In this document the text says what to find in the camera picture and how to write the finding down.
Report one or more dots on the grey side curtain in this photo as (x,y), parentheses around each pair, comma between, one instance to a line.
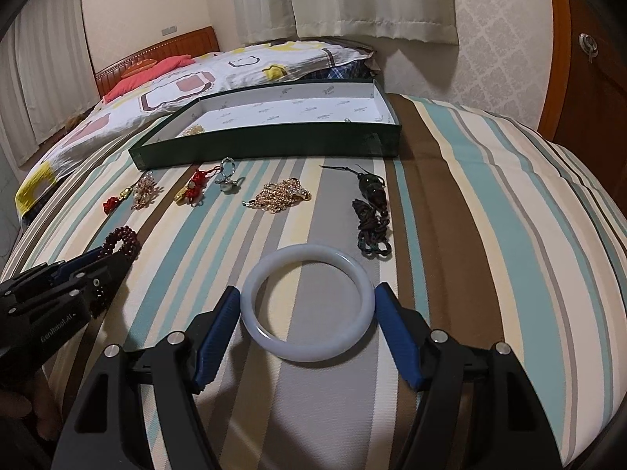
(44,83)

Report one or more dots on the green box with white lining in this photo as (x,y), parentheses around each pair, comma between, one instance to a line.
(274,144)

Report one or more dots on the blue plaid cloth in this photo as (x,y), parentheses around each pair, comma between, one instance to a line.
(338,71)

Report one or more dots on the person's left hand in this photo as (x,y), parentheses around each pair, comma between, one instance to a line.
(19,411)

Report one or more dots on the narrow cream window curtain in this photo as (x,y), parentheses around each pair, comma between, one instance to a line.
(259,0)

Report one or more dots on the white jade bangle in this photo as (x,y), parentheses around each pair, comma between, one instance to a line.
(254,325)

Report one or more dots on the red pillow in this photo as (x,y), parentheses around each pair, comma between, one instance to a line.
(147,74)

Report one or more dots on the striped bed cover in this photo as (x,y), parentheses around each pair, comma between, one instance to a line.
(465,254)

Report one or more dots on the wooden cabinet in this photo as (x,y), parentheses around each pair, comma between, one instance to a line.
(592,88)

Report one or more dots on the red knot gold charm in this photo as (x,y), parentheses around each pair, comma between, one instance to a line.
(192,187)
(115,201)

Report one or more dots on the wooden headboard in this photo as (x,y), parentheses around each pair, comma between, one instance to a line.
(147,51)

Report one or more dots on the white wall socket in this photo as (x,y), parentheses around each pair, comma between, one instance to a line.
(168,29)

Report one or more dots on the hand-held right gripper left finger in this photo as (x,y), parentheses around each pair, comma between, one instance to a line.
(218,333)

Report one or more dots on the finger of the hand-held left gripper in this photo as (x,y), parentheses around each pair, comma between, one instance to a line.
(34,279)
(98,269)

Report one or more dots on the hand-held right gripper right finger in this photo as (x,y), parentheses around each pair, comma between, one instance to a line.
(397,333)

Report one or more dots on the white patterned quilt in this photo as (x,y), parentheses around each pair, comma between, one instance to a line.
(161,93)

